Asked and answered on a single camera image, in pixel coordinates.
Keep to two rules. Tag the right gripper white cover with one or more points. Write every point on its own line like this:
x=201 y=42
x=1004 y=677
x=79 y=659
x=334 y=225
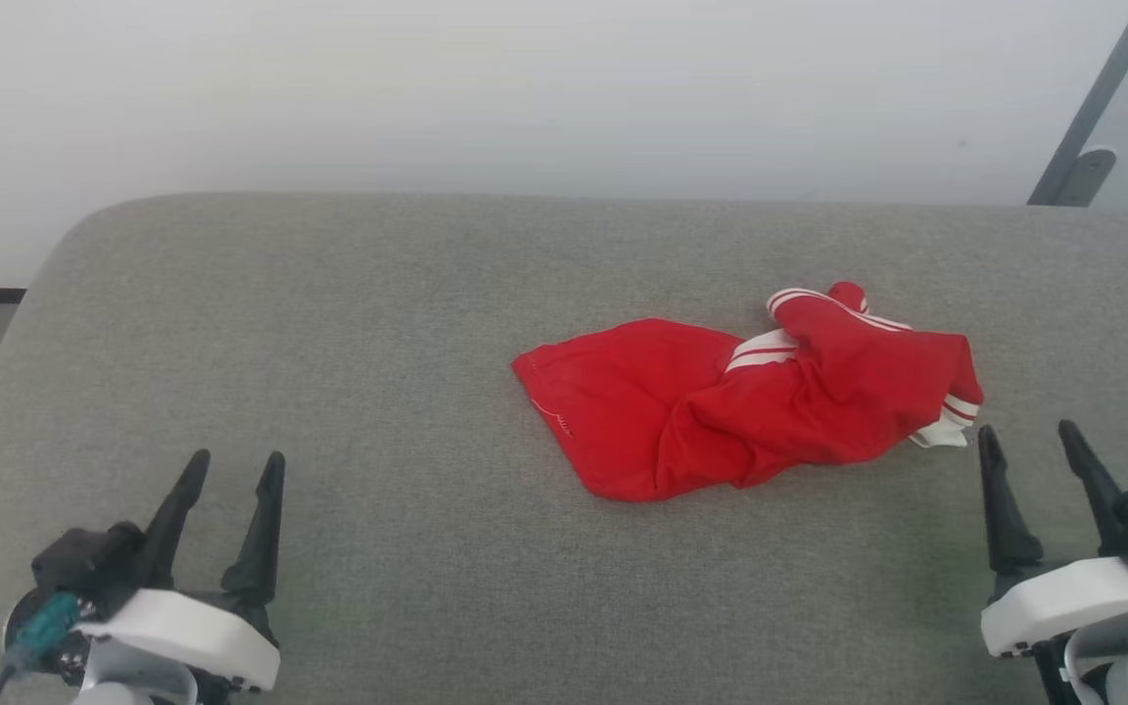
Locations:
x=1063 y=602

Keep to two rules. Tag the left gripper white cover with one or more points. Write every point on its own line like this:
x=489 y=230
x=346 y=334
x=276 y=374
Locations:
x=187 y=632

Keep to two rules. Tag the red garment with white trim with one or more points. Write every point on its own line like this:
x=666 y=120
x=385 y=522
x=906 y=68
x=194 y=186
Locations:
x=681 y=411

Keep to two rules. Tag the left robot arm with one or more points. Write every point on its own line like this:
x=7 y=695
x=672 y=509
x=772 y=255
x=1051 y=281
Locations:
x=128 y=676

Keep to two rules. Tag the grey fabric sofa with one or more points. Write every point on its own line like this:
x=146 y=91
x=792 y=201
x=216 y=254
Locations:
x=407 y=411

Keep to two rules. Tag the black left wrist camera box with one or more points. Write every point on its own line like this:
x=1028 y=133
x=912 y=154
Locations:
x=84 y=563

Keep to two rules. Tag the grey rounded floor bracket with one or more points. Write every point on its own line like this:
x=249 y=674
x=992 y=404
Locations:
x=1088 y=176

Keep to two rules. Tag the grey metal frame post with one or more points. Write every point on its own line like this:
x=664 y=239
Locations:
x=1093 y=103

